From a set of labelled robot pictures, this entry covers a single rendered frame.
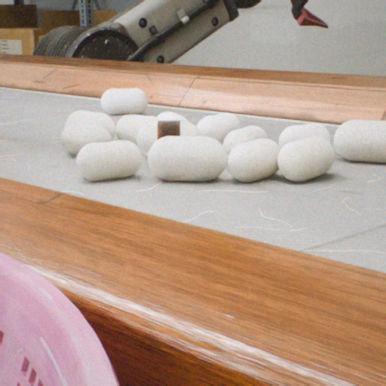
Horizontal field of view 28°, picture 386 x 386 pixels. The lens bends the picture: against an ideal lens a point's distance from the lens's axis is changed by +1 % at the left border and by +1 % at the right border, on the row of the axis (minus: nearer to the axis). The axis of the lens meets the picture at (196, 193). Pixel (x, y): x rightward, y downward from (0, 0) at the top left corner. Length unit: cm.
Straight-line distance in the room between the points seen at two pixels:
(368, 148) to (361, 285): 24
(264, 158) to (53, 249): 19
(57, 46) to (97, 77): 39
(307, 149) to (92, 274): 20
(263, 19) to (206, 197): 270
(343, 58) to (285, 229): 252
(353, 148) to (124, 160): 12
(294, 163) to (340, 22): 246
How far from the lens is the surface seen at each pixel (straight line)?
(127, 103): 58
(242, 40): 308
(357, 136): 40
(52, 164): 40
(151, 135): 40
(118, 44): 109
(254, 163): 34
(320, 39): 285
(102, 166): 35
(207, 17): 119
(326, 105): 54
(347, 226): 29
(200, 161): 34
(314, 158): 35
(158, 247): 18
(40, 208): 22
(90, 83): 72
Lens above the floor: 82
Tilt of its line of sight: 14 degrees down
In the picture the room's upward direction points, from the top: straight up
